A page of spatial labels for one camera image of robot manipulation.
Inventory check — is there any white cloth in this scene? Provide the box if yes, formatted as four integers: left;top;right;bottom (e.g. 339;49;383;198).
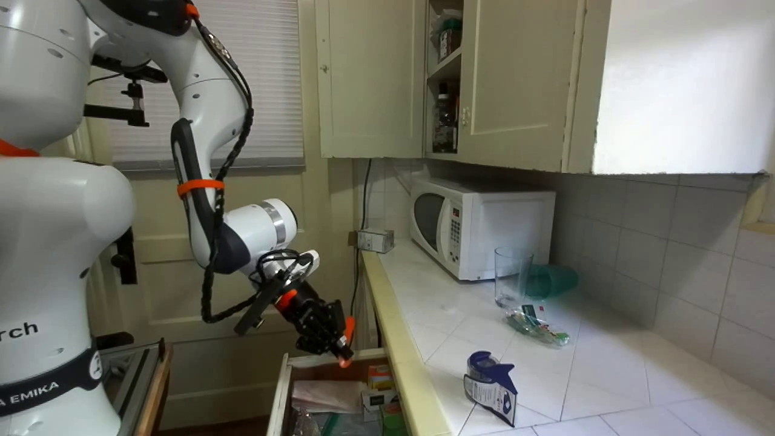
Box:
287;378;365;416

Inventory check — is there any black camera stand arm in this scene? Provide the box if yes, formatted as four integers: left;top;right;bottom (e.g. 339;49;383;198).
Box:
81;54;169;132

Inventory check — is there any black door lock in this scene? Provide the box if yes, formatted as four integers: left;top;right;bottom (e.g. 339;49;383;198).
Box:
108;226;141;286

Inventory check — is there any small cardboard box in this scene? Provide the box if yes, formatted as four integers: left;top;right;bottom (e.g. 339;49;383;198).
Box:
355;366;399;413

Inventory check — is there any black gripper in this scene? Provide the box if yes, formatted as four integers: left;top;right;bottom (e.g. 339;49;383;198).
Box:
285;294;355;363

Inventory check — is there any green snack packet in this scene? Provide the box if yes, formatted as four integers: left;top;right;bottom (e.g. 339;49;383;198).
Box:
494;294;571;351

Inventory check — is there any wooden kitchen drawer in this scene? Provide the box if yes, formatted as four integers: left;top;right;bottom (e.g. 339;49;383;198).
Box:
263;347;416;436

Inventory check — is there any small round black-white object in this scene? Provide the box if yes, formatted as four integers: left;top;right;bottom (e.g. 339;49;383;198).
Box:
459;350;520;429

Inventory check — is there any tall dark bottle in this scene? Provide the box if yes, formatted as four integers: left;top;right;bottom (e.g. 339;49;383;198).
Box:
430;81;462;157

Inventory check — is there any grey wall outlet box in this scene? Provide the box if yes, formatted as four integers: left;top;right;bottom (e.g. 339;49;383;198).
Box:
345;229;397;254

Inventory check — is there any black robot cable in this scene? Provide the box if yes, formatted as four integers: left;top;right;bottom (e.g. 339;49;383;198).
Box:
169;12;320;327

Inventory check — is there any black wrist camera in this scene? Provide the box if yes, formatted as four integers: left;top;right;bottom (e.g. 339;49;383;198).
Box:
233;282;282;340

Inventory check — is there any cream wall cabinet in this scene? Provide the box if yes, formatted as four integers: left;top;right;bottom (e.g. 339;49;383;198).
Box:
422;0;770;177

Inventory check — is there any white microwave oven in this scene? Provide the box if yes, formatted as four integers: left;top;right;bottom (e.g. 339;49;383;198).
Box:
399;173;557;284

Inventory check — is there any clear drinking glass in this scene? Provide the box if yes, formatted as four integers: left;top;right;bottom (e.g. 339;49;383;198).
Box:
492;244;538;314

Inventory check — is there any cream cabinet door with latch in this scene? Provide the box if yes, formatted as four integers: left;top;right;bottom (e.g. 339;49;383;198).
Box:
315;0;425;163

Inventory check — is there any white door blind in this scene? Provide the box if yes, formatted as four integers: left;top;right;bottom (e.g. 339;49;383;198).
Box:
81;0;304;177

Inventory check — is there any cream panelled door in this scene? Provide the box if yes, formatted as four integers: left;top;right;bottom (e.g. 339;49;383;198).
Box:
68;0;359;431

